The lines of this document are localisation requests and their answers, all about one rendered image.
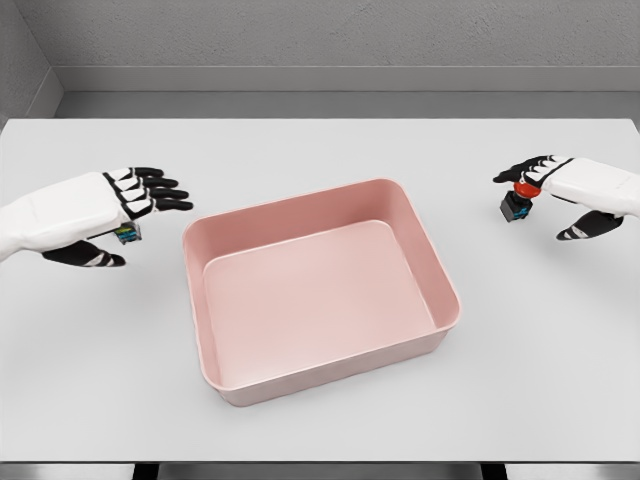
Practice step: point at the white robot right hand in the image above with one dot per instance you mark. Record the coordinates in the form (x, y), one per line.
(600, 185)

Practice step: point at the red button industrial switch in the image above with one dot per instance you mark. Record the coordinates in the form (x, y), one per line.
(515, 206)

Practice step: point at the small blue green switch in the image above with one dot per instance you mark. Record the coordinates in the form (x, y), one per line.
(127, 234)

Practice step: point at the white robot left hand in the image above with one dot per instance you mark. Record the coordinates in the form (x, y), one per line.
(75, 210)

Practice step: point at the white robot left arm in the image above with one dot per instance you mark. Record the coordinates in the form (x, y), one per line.
(11, 230)

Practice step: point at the pink plastic basket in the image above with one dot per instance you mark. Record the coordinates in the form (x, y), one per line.
(320, 295)

